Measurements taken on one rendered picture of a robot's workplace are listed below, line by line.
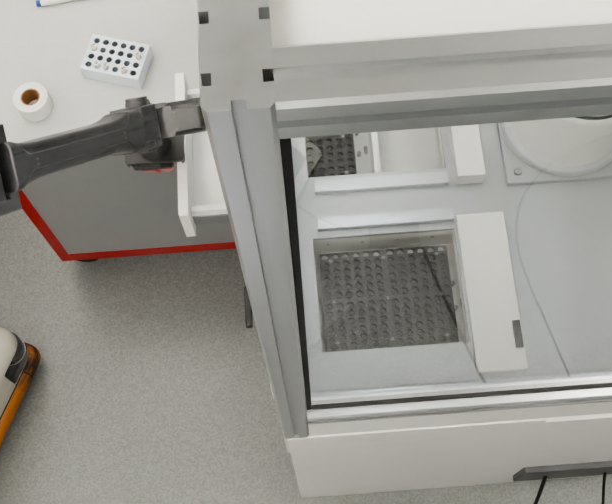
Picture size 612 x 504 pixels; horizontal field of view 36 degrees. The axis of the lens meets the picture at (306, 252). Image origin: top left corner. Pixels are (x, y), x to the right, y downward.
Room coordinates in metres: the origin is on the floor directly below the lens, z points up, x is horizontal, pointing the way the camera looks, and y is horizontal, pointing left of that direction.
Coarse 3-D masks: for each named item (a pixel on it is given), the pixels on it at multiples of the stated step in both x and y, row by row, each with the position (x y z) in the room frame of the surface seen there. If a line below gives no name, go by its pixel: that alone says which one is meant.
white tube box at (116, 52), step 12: (96, 36) 1.12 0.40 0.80; (108, 48) 1.09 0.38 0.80; (120, 48) 1.09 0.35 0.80; (132, 48) 1.09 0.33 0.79; (144, 48) 1.08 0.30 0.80; (84, 60) 1.06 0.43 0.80; (108, 60) 1.07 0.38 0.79; (120, 60) 1.06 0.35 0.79; (132, 60) 1.06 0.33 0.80; (144, 60) 1.05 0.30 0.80; (84, 72) 1.04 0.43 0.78; (96, 72) 1.04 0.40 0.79; (108, 72) 1.03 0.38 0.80; (120, 72) 1.03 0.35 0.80; (132, 72) 1.03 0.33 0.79; (144, 72) 1.04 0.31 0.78; (120, 84) 1.02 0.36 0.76; (132, 84) 1.01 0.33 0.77
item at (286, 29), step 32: (288, 0) 0.34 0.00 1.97; (320, 0) 0.34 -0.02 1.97; (352, 0) 0.33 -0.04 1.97; (384, 0) 0.33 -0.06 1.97; (416, 0) 0.33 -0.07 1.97; (448, 0) 0.33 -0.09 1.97; (480, 0) 0.33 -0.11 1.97; (512, 0) 0.33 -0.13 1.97; (544, 0) 0.33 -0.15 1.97; (576, 0) 0.33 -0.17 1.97; (608, 0) 0.32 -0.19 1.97; (288, 32) 0.31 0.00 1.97; (320, 32) 0.31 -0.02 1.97; (352, 32) 0.31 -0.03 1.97; (384, 32) 0.31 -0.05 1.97; (416, 32) 0.31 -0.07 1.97; (448, 32) 0.31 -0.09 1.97
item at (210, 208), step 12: (192, 96) 0.91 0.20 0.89; (204, 132) 0.86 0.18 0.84; (204, 144) 0.84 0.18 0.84; (204, 156) 0.81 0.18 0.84; (204, 168) 0.79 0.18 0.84; (204, 180) 0.76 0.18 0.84; (216, 180) 0.76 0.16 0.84; (204, 192) 0.74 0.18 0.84; (216, 192) 0.73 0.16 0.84; (204, 204) 0.71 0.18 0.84; (216, 204) 0.68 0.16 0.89; (204, 216) 0.67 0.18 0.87; (216, 216) 0.67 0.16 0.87
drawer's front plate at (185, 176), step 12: (180, 84) 0.92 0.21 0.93; (180, 96) 0.89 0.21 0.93; (192, 144) 0.84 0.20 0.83; (192, 156) 0.81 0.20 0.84; (180, 168) 0.74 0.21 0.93; (192, 168) 0.78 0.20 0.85; (180, 180) 0.72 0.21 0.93; (192, 180) 0.76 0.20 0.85; (180, 192) 0.70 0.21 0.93; (192, 192) 0.73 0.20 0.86; (180, 204) 0.67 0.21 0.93; (192, 204) 0.70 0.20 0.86; (180, 216) 0.65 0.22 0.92; (192, 216) 0.67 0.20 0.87; (192, 228) 0.65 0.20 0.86
